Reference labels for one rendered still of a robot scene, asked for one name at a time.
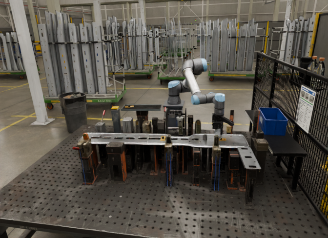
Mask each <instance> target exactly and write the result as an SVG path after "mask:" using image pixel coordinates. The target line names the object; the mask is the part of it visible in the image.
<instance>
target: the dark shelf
mask: <svg viewBox="0 0 328 238"><path fill-rule="evenodd" d="M245 113H246V115H247V116H248V118H249V119H250V121H251V123H252V124H253V122H254V110H245ZM258 131H262V129H261V127H260V125H258ZM264 139H266V140H267V142H268V149H269V150H270V152H271V153H272V155H273V156H281V157H307V153H306V151H305V150H304V149H303V148H302V147H301V146H300V145H299V144H298V143H297V142H296V141H295V140H294V139H293V137H292V136H291V135H290V134H289V133H288V132H287V131H286V134H285V136H277V135H264Z"/></svg>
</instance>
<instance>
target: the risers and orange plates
mask: <svg viewBox="0 0 328 238"><path fill-rule="evenodd" d="M124 147H125V150H124V155H125V163H126V172H127V173H132V171H133V168H134V162H133V154H132V150H128V149H126V144H125V145H124ZM172 155H173V158H172V169H173V175H177V174H178V167H179V161H178V153H177V151H172Z"/></svg>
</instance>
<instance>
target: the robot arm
mask: <svg viewBox="0 0 328 238"><path fill-rule="evenodd" d="M206 71H207V62H206V60H205V59H188V60H186V61H185V62H184V63H183V64H182V67H181V72H182V75H183V76H184V77H185V79H184V81H182V82H179V81H178V80H174V81H171V82H169V84H168V99H167V104H170V105H178V104H181V99H180V93H185V92H191V94H192V96H191V103H192V104H193V105H199V104H207V103H214V104H215V105H214V113H212V129H216V130H215V131H214V133H215V134H214V135H218V136H219V138H220V139H221V138H222V134H223V122H225V123H227V124H229V125H230V126H233V125H234V122H233V121H231V120H229V119H227V118H225V117H224V112H225V95H224V94H222V93H217V94H216V93H213V92H210V93H208V94H203V95H202V93H201V91H200V89H199V87H198V84H197V82H196V78H197V77H198V75H200V74H201V73H202V72H206Z"/></svg>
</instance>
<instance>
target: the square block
mask: <svg viewBox="0 0 328 238"><path fill-rule="evenodd" d="M267 150H268V142H267V140H266V139H255V142H254V155H255V157H256V159H257V161H258V163H259V165H260V167H261V169H257V175H256V179H255V184H254V185H263V179H264V171H265V164H266V157H267Z"/></svg>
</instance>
